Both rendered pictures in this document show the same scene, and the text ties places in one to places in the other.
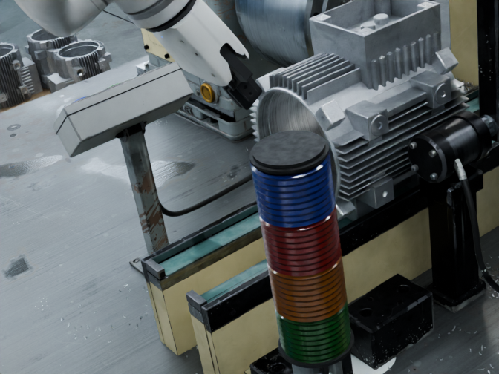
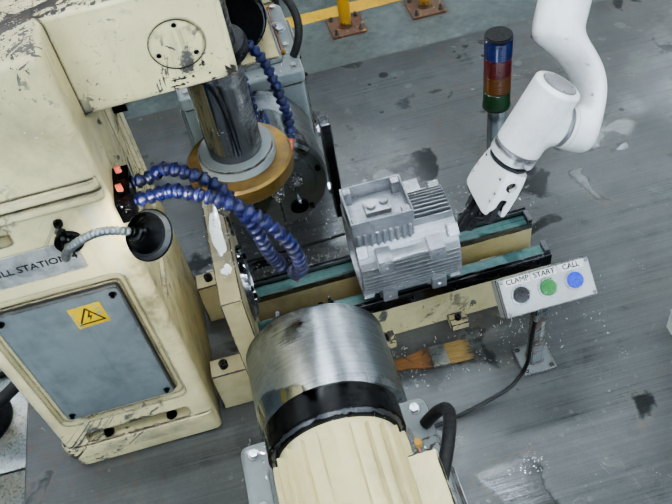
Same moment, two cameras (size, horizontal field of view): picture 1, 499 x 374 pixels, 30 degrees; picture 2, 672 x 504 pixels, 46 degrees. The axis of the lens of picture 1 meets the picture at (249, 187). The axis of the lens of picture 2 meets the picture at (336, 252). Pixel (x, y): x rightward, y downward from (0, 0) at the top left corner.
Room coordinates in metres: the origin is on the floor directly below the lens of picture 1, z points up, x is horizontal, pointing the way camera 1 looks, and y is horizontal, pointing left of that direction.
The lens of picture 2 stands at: (2.02, 0.19, 2.21)
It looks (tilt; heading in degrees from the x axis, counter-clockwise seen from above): 49 degrees down; 206
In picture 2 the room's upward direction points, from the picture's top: 11 degrees counter-clockwise
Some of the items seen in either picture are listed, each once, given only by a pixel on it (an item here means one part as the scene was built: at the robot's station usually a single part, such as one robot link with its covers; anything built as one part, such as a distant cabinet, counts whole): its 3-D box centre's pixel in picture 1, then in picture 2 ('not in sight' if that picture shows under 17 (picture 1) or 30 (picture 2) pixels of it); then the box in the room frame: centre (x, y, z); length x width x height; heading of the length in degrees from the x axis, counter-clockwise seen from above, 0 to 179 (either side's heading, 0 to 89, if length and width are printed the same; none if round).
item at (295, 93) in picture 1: (358, 119); (400, 239); (1.03, -0.15, 1.02); 0.20 x 0.19 x 0.19; 121
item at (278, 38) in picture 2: not in sight; (247, 101); (0.64, -0.65, 0.99); 0.35 x 0.31 x 0.37; 32
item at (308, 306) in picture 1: (307, 277); (497, 80); (0.61, -0.03, 1.10); 0.06 x 0.06 x 0.04
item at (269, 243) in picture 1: (300, 231); (497, 63); (0.61, -0.03, 1.14); 0.06 x 0.06 x 0.04
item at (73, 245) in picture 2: not in sight; (108, 236); (1.47, -0.41, 1.46); 0.18 x 0.11 x 0.13; 122
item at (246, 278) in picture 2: not in sight; (248, 280); (1.20, -0.41, 1.02); 0.15 x 0.02 x 0.15; 32
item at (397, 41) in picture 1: (376, 38); (376, 212); (1.05, -0.18, 1.11); 0.12 x 0.11 x 0.07; 121
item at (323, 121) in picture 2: (491, 38); (333, 168); (0.97, -0.30, 1.12); 0.04 x 0.03 x 0.26; 122
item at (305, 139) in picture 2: not in sight; (261, 152); (0.87, -0.51, 1.04); 0.41 x 0.25 x 0.25; 32
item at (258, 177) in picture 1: (293, 182); (498, 45); (0.61, -0.03, 1.19); 0.06 x 0.06 x 0.04
